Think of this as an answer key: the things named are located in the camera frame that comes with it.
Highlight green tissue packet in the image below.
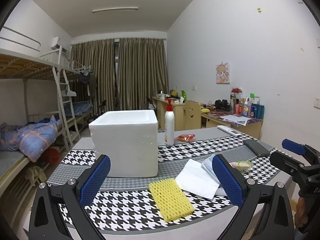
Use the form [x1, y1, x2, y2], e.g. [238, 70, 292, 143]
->
[229, 161, 252, 173]

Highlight blue face mask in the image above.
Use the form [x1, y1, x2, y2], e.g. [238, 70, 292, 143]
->
[201, 154, 227, 197]

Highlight white tissue sheet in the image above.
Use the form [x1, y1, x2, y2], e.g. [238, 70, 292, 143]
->
[175, 159, 220, 199]

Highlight yellow foam net sleeve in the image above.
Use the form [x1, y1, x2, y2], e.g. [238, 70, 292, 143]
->
[149, 178, 195, 222]

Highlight person's right hand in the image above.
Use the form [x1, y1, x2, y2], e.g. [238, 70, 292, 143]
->
[294, 197, 308, 228]

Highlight black smartphone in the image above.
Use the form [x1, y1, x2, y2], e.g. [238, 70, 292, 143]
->
[243, 140, 270, 158]

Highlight white remote control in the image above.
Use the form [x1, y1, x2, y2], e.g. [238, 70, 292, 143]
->
[217, 125, 243, 137]

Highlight printed paper sheets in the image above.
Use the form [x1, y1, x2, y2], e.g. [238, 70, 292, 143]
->
[220, 115, 250, 126]

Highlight red snack packet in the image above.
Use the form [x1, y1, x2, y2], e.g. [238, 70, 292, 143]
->
[176, 134, 195, 142]

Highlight wooden desk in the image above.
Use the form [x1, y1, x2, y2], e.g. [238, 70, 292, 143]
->
[152, 97, 263, 139]

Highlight houndstooth table cloth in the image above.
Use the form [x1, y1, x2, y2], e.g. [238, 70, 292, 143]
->
[46, 132, 293, 233]

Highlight blue plaid quilt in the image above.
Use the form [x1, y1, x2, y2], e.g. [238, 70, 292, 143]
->
[1, 116, 62, 162]

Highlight wooden smiley chair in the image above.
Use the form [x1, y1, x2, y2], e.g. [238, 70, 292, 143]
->
[184, 100, 202, 130]

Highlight white lotion pump bottle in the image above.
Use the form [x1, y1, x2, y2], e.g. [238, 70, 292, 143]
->
[165, 98, 175, 146]

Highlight white styrofoam box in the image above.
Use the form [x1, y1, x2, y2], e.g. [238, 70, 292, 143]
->
[89, 110, 158, 178]

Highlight metal bunk bed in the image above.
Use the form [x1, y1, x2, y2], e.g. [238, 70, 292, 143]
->
[0, 26, 94, 198]

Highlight brown striped curtains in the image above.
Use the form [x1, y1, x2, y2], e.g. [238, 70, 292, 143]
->
[71, 38, 169, 112]

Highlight white air conditioner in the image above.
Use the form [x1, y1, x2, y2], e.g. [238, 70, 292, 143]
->
[51, 36, 70, 53]

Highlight ceiling tube light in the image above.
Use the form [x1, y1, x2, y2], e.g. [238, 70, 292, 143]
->
[92, 7, 139, 14]

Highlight anime girl wall poster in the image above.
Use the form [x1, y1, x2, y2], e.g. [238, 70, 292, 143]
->
[215, 62, 230, 84]

